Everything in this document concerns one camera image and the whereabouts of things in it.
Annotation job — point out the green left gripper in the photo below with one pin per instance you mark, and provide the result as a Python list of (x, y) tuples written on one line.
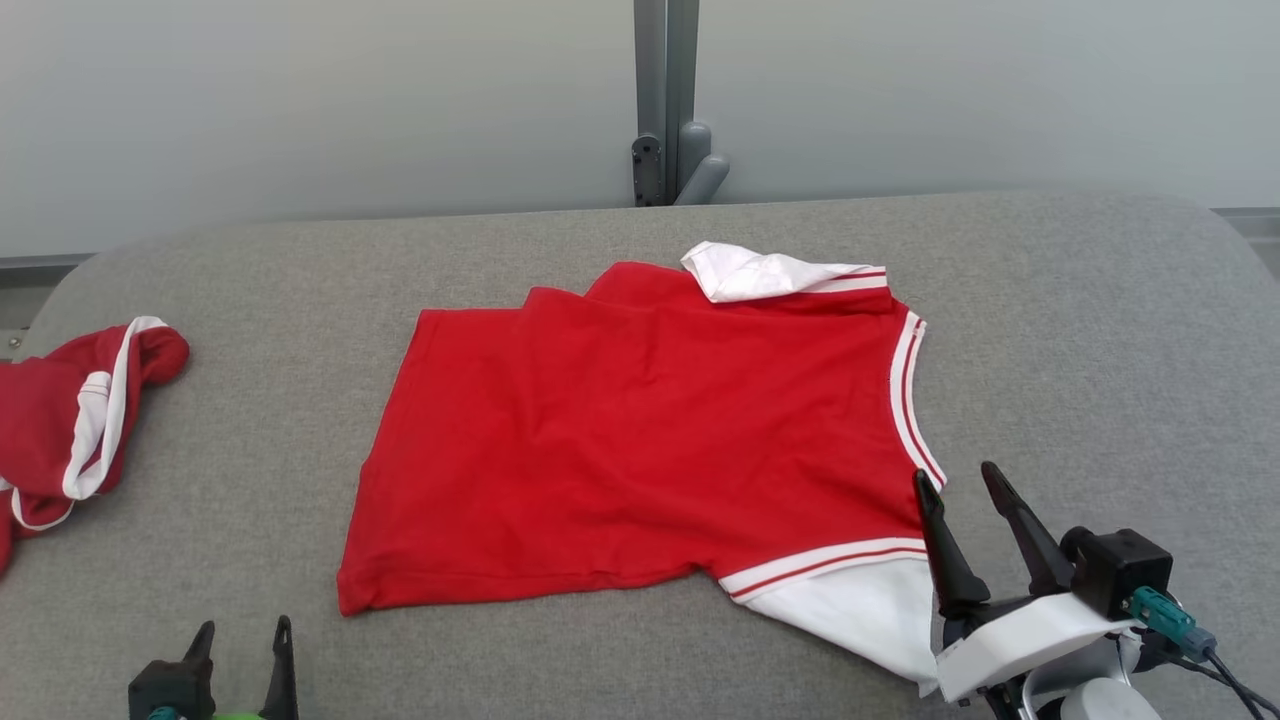
[(235, 716)]

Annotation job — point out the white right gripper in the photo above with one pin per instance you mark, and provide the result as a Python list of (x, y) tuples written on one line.
[(1030, 640)]

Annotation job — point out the red shorts with white stripe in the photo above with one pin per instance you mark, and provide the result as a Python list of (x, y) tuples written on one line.
[(40, 420)]

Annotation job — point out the red Bulls basketball jersey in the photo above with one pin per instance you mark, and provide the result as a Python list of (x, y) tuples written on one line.
[(640, 430)]

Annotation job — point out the grey fabric sofa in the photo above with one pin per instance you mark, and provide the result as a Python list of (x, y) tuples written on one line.
[(200, 250)]

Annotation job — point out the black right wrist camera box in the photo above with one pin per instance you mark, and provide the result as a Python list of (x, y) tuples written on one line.
[(1120, 570)]

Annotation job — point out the black bracket plate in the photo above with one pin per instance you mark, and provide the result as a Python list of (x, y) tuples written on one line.
[(647, 170)]

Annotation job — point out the grey metal post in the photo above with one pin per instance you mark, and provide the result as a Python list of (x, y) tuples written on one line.
[(665, 60)]

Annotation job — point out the grey tube joint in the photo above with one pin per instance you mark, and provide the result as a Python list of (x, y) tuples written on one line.
[(703, 170)]

